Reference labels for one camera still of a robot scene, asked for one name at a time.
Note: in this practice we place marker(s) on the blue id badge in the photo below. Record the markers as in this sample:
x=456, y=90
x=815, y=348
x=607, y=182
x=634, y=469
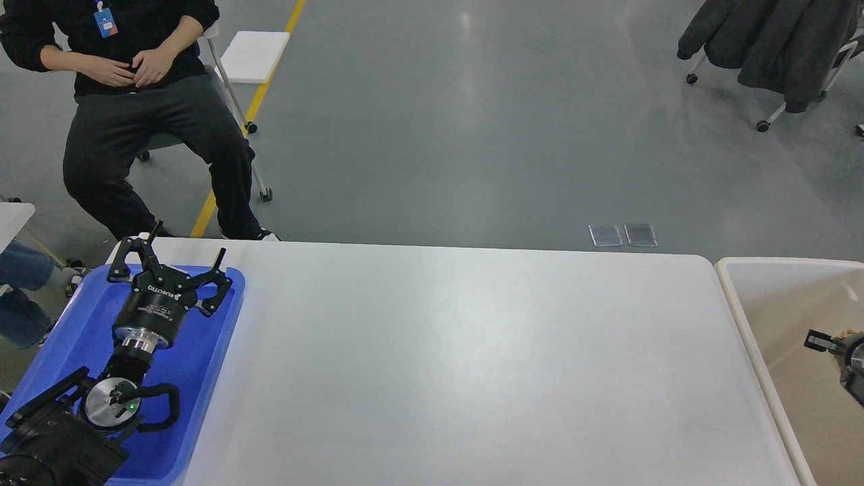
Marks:
x=105, y=20

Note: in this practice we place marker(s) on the left floor plate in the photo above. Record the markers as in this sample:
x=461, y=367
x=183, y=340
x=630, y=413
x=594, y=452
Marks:
x=604, y=235

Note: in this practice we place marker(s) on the person's left hand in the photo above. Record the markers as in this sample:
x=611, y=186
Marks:
x=152, y=65

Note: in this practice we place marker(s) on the right floor plate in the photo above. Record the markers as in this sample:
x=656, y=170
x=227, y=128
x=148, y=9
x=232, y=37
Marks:
x=640, y=235

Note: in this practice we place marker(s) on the floor plate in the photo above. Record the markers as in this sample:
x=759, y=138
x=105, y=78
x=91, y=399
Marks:
x=604, y=235
x=640, y=235

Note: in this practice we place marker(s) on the seated person in black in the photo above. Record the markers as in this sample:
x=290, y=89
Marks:
x=112, y=124

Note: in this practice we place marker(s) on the person's right hand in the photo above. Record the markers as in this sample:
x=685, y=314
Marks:
x=107, y=71

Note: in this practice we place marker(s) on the beige plastic bin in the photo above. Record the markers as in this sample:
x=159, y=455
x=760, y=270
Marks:
x=775, y=302

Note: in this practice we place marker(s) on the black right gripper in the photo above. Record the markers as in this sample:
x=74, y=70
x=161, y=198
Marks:
x=851, y=378

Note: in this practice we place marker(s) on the blue jeans leg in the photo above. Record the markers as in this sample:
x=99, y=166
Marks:
x=25, y=270

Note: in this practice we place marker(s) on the white rolling chair frame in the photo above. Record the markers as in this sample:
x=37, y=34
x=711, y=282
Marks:
x=845, y=54

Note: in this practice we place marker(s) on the dark jacket on chair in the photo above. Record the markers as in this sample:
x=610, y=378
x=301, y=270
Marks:
x=783, y=46

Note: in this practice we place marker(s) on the white side table corner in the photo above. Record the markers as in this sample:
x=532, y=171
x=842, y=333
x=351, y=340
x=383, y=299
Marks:
x=14, y=216

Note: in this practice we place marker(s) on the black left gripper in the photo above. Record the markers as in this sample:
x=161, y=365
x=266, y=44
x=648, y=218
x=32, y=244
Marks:
x=154, y=304

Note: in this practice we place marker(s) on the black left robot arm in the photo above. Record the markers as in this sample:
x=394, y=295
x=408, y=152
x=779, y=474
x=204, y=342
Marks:
x=73, y=432

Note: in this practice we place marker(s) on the brown paper ball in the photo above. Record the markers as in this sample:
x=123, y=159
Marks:
x=845, y=334

